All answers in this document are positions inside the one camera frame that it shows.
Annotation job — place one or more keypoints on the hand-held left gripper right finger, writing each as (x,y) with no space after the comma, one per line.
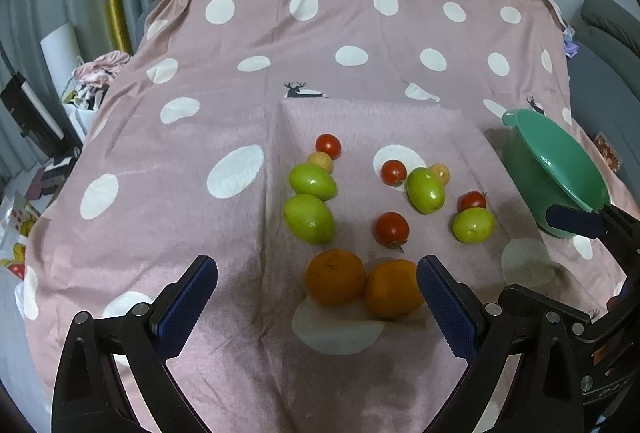
(445,303)

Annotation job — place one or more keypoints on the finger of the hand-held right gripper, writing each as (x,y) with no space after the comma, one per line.
(575,222)

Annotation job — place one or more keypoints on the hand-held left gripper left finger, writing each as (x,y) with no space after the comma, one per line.
(187,308)

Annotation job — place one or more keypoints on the orange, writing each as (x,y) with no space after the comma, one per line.
(393,289)
(335,279)

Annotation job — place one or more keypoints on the green plastic bowl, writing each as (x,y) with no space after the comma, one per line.
(530,173)

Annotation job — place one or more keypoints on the green jujube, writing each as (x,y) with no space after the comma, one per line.
(309,218)
(473,226)
(312,180)
(425,190)

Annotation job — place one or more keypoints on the red cherry tomato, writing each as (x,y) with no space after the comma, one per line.
(328,145)
(392,229)
(472,200)
(393,172)

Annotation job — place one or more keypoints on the yellow cherry tomato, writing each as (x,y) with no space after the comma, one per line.
(320,161)
(441,172)

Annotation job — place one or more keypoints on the snack packet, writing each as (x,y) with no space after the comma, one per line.
(607,150)

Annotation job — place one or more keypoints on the grey sofa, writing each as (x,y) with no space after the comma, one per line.
(605,63)

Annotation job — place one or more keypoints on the lavender cloth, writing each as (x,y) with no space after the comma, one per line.
(571,43)

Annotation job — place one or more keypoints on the colourful printed carton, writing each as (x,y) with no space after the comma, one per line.
(17,233)

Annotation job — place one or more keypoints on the pink polka dot blanket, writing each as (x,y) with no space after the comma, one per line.
(200,113)

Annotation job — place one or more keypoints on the pile of clothes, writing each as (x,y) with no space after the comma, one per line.
(100,68)

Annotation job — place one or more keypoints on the white cylinder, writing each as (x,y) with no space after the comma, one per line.
(60,45)

